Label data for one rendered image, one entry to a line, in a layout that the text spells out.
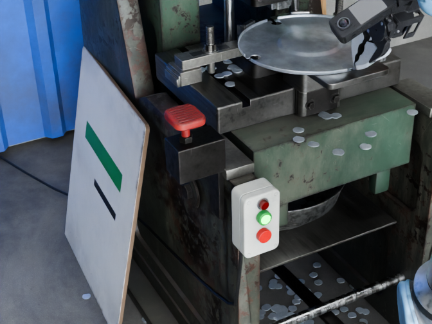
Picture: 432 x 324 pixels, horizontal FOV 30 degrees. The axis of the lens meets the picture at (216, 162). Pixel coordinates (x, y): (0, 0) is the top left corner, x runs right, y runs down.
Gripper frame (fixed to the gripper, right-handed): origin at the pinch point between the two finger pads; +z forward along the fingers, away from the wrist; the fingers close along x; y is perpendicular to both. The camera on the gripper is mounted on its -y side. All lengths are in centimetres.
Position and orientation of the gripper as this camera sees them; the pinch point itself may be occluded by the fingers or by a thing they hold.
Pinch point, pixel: (355, 63)
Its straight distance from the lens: 153.7
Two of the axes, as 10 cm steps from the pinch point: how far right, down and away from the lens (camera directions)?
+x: -4.6, -7.6, 4.5
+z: -1.9, 5.8, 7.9
